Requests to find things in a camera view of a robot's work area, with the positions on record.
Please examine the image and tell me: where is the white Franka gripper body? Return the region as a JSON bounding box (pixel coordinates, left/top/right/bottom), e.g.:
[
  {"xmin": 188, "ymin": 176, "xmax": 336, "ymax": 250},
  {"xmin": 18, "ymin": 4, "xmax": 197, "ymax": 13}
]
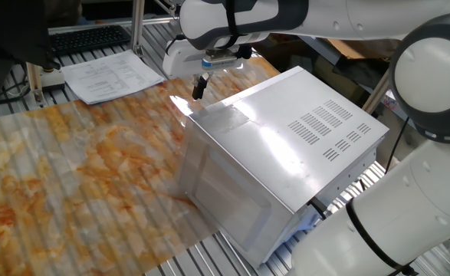
[{"xmin": 162, "ymin": 38, "xmax": 207, "ymax": 81}]

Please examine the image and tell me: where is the silver microwave oven body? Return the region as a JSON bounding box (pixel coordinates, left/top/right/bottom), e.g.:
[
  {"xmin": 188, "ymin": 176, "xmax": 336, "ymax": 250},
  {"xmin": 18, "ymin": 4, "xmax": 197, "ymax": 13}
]
[{"xmin": 176, "ymin": 65, "xmax": 390, "ymax": 269}]

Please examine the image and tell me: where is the white printed paper sheet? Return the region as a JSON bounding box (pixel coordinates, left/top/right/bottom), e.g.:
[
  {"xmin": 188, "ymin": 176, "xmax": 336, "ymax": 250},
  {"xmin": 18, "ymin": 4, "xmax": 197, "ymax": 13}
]
[{"xmin": 61, "ymin": 49, "xmax": 166, "ymax": 106}]

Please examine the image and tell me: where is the black computer keyboard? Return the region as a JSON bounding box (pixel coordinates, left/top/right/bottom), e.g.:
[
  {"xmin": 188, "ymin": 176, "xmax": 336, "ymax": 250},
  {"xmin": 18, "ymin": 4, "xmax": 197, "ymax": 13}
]
[{"xmin": 49, "ymin": 25, "xmax": 132, "ymax": 57}]

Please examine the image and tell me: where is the person in dark clothes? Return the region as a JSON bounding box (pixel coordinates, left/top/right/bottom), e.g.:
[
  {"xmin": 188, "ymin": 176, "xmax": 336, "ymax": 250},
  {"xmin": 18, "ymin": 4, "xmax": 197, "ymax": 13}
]
[{"xmin": 44, "ymin": 0, "xmax": 84, "ymax": 28}]

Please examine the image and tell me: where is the white base block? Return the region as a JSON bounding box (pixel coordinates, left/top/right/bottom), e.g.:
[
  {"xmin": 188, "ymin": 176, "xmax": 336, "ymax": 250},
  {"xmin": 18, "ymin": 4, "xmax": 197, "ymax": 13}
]
[{"xmin": 39, "ymin": 67, "xmax": 66, "ymax": 92}]

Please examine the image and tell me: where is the brown cardboard box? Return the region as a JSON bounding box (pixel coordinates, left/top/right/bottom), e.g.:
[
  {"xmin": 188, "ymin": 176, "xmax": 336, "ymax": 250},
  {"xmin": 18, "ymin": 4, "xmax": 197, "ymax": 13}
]
[{"xmin": 326, "ymin": 36, "xmax": 402, "ymax": 61}]

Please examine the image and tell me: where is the orange marble pattern mat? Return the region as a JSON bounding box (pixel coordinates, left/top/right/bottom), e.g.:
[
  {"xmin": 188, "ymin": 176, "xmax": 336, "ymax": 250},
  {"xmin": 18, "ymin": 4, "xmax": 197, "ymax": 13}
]
[{"xmin": 0, "ymin": 57, "xmax": 281, "ymax": 276}]

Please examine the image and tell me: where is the beige table leg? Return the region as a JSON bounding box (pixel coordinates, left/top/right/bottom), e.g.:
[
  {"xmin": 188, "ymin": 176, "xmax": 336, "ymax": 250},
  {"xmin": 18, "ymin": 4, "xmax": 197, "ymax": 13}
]
[{"xmin": 361, "ymin": 71, "xmax": 391, "ymax": 116}]

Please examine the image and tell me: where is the black monitor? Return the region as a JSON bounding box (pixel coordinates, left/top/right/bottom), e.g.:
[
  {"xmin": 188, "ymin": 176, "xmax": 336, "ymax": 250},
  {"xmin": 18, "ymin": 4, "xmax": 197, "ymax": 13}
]
[{"xmin": 0, "ymin": 0, "xmax": 61, "ymax": 97}]

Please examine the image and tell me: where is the silver wrist mount bracket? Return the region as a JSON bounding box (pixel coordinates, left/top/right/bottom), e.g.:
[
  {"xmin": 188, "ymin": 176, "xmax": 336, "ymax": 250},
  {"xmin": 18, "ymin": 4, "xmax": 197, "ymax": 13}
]
[{"xmin": 200, "ymin": 48, "xmax": 245, "ymax": 73}]

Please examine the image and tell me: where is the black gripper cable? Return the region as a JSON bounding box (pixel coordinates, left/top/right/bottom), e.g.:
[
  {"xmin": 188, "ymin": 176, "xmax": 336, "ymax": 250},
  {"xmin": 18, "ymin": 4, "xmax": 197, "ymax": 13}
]
[{"xmin": 165, "ymin": 33, "xmax": 187, "ymax": 55}]

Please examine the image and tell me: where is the aluminium profile upright post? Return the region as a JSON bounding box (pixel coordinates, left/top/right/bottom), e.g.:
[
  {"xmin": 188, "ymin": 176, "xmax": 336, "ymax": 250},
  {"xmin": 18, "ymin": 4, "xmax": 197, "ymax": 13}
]
[{"xmin": 130, "ymin": 0, "xmax": 146, "ymax": 58}]

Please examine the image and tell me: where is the aluminium profile horizontal rail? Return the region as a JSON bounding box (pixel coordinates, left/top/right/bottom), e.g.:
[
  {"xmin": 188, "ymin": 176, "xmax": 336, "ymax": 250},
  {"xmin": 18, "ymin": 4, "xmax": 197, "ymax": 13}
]
[{"xmin": 48, "ymin": 15, "xmax": 179, "ymax": 36}]

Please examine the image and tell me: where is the short aluminium profile post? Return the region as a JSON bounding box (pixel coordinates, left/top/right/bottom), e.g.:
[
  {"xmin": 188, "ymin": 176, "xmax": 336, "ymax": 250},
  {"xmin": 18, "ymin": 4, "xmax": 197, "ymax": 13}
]
[{"xmin": 26, "ymin": 63, "xmax": 44, "ymax": 107}]

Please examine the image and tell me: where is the thin black cable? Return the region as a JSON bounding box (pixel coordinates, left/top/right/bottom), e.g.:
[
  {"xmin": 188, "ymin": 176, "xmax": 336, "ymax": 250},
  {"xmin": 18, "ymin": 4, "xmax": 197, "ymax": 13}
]
[{"xmin": 384, "ymin": 116, "xmax": 410, "ymax": 174}]

